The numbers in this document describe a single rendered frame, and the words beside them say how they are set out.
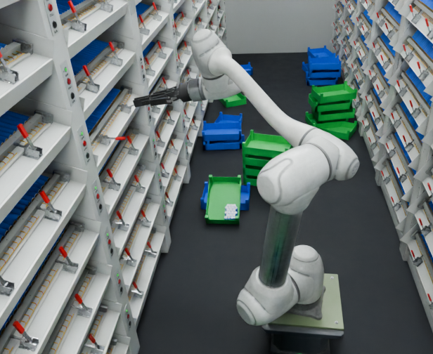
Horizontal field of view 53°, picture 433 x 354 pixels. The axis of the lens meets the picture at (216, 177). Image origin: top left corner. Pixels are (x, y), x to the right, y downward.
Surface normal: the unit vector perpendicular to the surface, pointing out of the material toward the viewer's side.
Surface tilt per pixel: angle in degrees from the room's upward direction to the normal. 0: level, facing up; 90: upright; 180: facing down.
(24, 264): 19
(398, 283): 0
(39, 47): 90
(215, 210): 26
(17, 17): 90
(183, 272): 0
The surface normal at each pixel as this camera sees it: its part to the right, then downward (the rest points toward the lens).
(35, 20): -0.11, 0.54
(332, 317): -0.06, -0.84
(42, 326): 0.26, -0.79
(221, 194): -0.10, -0.52
